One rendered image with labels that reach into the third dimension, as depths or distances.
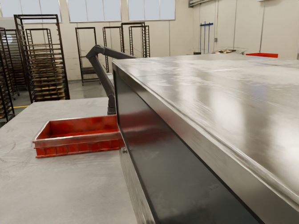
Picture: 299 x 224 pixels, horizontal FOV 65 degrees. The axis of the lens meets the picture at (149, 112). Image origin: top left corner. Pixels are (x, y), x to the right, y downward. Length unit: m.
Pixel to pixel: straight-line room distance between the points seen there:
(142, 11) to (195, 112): 8.85
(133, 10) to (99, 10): 1.19
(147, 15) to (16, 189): 8.39
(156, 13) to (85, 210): 8.63
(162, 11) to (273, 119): 9.07
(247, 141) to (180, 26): 9.32
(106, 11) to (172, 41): 2.63
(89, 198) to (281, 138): 0.82
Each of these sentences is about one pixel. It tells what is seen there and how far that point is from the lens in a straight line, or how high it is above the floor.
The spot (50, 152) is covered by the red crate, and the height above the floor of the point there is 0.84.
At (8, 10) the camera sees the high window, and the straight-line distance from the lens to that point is 9.14.
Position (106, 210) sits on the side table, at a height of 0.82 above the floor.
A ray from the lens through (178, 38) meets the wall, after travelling 9.45.
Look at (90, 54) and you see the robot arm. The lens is 1.71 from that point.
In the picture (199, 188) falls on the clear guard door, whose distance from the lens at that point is 0.26.
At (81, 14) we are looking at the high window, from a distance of 8.84.
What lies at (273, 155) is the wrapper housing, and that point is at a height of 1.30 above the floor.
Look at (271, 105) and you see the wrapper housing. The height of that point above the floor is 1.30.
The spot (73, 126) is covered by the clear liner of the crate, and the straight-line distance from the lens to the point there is 1.55.
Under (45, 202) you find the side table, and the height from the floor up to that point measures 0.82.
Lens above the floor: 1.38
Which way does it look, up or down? 17 degrees down
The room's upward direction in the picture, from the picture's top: 2 degrees counter-clockwise
